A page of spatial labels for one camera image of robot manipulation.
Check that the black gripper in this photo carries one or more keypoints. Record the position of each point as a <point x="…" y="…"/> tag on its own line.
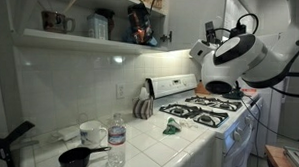
<point x="212" y="38"/>

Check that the white cabinet door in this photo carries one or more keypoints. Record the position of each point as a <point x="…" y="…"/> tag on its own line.
<point x="195" y="21"/>

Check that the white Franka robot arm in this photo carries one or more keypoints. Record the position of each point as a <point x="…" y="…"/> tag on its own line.
<point x="257" y="64"/>

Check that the white cabinet shelf unit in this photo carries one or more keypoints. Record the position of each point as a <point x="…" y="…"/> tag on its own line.
<point x="74" y="42"/>

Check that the white cabinets above hood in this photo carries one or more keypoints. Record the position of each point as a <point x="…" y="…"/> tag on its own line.
<point x="230" y="13"/>

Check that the black door hinge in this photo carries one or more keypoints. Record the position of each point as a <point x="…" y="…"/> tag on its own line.
<point x="166" y="36"/>

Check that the wooden knife block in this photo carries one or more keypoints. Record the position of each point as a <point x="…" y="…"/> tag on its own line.
<point x="200" y="90"/>

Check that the wooden basket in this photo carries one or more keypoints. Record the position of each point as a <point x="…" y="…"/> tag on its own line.
<point x="150" y="0"/>

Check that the colourful snack bag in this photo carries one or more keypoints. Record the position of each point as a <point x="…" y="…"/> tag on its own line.
<point x="139" y="26"/>

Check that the black kettle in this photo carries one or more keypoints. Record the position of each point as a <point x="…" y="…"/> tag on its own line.
<point x="235" y="95"/>

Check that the flat red item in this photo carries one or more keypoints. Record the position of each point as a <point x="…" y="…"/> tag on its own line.
<point x="251" y="91"/>

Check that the white tissue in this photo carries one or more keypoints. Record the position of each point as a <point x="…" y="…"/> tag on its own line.
<point x="144" y="92"/>

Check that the dark jar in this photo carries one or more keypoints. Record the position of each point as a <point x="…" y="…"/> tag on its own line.
<point x="111" y="22"/>

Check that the striped tissue box cover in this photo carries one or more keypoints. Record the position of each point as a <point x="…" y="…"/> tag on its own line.
<point x="142" y="108"/>

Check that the green crumpled cloth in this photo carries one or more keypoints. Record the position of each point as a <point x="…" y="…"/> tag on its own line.
<point x="170" y="127"/>

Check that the blue tin canister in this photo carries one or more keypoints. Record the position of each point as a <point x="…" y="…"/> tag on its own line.
<point x="96" y="26"/>

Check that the white gas stove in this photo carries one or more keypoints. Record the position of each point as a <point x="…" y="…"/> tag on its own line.
<point x="233" y="153"/>

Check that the light wooden stick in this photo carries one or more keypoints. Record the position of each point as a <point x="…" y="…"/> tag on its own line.
<point x="70" y="4"/>

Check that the clear plastic water bottle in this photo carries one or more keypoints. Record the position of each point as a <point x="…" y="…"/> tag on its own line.
<point x="116" y="142"/>

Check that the wooden table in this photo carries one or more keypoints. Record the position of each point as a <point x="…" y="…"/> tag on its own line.
<point x="277" y="161"/>

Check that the brown ceramic mug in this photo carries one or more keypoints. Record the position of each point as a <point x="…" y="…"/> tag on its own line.
<point x="55" y="21"/>

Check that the white ceramic mug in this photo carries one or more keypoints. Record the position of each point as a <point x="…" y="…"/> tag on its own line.
<point x="89" y="133"/>

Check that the white power adapter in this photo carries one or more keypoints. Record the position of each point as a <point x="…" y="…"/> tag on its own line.
<point x="68" y="133"/>

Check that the small black pan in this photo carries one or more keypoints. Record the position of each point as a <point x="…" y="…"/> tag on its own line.
<point x="75" y="159"/>

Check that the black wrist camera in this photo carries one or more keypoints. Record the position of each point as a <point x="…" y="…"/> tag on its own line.
<point x="238" y="31"/>

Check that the white wall outlet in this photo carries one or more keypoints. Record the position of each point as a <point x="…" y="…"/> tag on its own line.
<point x="120" y="91"/>

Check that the aluminium frame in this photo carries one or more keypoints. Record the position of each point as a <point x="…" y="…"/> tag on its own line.
<point x="297" y="157"/>

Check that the black camera clamp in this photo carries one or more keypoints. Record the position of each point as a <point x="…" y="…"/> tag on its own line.
<point x="7" y="142"/>

